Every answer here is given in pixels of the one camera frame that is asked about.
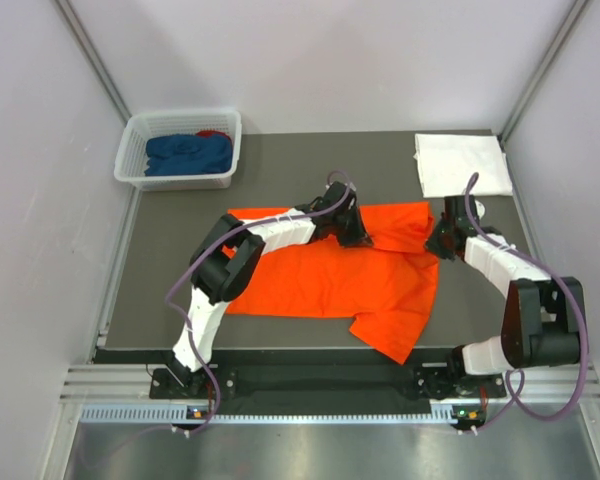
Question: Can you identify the grey slotted cable duct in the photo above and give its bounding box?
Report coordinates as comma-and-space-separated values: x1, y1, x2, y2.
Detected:
80, 404, 484, 425

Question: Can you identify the blue t-shirt in basket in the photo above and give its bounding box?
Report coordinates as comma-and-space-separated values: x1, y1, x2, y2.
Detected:
144, 134, 233, 177

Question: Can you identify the red t-shirt in basket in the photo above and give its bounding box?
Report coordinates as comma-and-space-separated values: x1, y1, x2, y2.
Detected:
195, 130, 232, 143

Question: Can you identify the white folded t-shirt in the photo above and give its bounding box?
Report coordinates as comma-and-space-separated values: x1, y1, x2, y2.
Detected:
414, 133, 513, 199

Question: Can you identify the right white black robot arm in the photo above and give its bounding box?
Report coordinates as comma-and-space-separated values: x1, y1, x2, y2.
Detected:
425, 196, 584, 396

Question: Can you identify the aluminium frame rail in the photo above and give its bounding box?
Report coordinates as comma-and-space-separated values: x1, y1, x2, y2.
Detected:
59, 362, 600, 401

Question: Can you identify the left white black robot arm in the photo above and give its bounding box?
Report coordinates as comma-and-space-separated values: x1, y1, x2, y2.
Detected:
165, 181, 373, 397

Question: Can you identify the orange t-shirt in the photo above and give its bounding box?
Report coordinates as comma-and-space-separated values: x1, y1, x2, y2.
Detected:
228, 202, 439, 364

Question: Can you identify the white plastic basket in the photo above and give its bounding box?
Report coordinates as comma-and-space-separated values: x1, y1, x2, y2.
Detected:
114, 109, 242, 191

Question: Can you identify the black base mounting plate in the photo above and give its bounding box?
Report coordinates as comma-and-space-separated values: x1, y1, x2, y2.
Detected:
147, 362, 511, 416

